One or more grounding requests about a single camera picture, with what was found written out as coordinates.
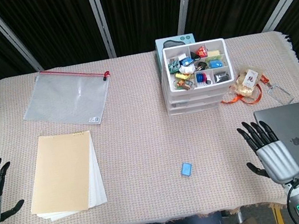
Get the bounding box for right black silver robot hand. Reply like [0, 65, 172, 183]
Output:
[235, 113, 299, 190]

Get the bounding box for light blue plastic block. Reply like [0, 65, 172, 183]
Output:
[179, 161, 195, 178]

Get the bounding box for clear drawer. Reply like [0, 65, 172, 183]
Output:
[167, 100, 224, 117]
[166, 94, 224, 111]
[165, 87, 225, 105]

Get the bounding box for teal cardboard box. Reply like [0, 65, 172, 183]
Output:
[153, 32, 197, 59]

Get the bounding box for grey laptop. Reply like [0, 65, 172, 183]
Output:
[252, 102, 299, 192]

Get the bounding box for clear badge holder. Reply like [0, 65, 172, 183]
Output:
[265, 80, 296, 107]

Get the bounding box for tan cover notepad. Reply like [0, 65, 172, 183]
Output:
[18, 126, 110, 224]

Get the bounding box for clear snack bag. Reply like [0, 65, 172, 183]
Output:
[227, 61, 269, 101]

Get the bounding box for black small pouch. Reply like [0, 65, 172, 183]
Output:
[213, 71, 231, 83]

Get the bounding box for blue plastic discs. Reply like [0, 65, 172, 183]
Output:
[195, 71, 209, 85]

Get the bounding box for brown snack packet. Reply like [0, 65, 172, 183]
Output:
[175, 78, 194, 92]

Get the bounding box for white crumpled wad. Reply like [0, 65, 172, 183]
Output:
[178, 63, 196, 76]

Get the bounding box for grey mesh zip pouch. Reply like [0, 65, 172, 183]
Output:
[15, 59, 119, 138]

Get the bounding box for red snack packet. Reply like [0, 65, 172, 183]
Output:
[195, 45, 209, 58]

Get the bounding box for beige woven tablecloth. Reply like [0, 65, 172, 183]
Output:
[0, 24, 299, 224]

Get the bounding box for green printed packet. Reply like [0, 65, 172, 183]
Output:
[166, 59, 181, 74]

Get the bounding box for orange lanyard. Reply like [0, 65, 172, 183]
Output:
[218, 74, 276, 111]

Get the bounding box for white plastic drawer organizer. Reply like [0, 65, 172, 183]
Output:
[155, 37, 237, 117]

